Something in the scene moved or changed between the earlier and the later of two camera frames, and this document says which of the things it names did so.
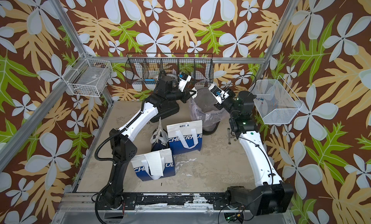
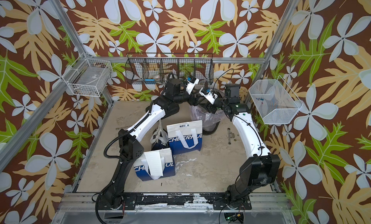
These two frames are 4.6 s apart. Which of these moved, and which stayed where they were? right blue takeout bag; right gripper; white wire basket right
Moved: right gripper
Stayed: right blue takeout bag; white wire basket right
